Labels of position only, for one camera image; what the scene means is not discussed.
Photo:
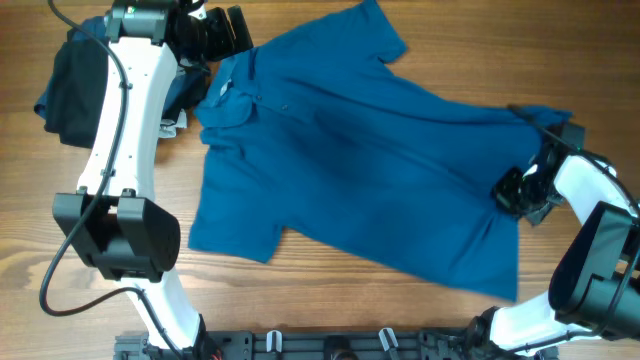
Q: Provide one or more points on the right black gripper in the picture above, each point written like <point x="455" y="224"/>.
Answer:
<point x="501" y="193"/>

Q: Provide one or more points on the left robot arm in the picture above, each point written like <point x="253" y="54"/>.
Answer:
<point x="112" y="220"/>

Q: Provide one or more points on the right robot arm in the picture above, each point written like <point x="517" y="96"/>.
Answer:
<point x="594" y="291"/>

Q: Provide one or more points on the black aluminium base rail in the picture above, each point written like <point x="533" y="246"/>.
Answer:
<point x="445" y="344"/>

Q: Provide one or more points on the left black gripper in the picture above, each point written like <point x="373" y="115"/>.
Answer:
<point x="225" y="44"/>

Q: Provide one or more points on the blue polo shirt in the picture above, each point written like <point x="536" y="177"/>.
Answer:
<point x="313" y="132"/>

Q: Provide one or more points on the navy blue folded garment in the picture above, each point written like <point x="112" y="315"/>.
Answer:
<point x="96" y="27"/>

